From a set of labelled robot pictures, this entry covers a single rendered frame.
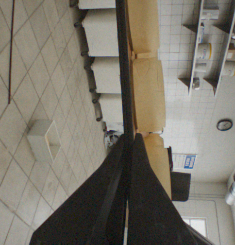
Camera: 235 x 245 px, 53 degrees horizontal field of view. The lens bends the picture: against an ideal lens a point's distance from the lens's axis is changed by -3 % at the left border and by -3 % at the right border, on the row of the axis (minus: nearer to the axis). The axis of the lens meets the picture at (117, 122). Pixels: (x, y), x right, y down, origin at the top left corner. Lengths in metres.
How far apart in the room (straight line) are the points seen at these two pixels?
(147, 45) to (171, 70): 3.98
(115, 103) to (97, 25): 1.29
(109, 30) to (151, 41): 2.90
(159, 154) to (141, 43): 0.07
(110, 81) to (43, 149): 1.78
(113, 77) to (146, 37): 3.28
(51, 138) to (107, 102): 1.77
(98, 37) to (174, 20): 1.16
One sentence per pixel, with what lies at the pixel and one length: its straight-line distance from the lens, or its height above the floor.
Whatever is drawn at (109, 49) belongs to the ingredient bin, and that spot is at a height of 0.40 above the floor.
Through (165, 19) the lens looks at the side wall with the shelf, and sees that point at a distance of 3.68.
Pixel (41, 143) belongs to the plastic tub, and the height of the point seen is 0.11.
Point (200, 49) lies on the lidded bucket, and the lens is 3.69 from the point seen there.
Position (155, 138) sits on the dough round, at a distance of 0.22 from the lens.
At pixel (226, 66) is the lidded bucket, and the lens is 3.95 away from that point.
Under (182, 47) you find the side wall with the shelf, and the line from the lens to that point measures 3.92.
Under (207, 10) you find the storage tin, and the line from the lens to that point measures 3.46.
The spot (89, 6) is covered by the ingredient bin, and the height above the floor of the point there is 0.24.
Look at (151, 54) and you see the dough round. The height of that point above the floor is 0.99.
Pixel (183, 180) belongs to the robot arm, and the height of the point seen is 1.07.
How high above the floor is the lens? 0.99
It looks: 9 degrees down
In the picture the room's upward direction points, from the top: 91 degrees clockwise
